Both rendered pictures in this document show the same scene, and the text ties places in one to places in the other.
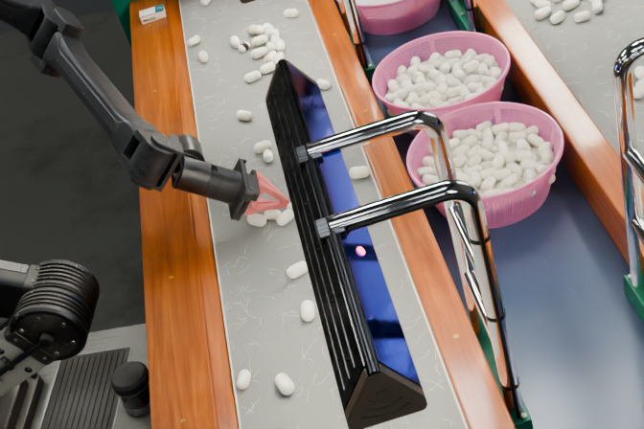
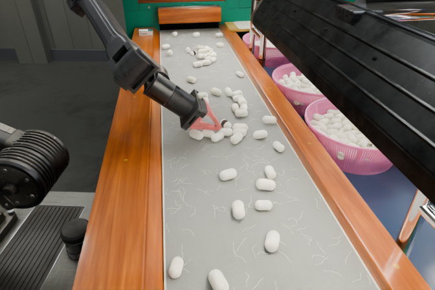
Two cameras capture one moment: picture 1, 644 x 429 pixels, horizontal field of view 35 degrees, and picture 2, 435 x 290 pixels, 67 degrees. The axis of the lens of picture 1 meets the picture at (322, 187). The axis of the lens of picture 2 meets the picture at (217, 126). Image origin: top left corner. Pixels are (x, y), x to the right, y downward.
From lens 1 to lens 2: 101 cm
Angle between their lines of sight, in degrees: 10
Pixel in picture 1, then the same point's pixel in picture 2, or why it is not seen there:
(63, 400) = (26, 235)
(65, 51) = not seen: outside the picture
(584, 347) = not seen: outside the picture
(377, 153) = (282, 110)
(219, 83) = (177, 65)
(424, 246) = (335, 175)
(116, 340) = (77, 200)
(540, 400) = not seen: outside the picture
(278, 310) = (210, 204)
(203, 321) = (145, 200)
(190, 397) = (118, 279)
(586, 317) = not seen: outside the picture
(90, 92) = (99, 17)
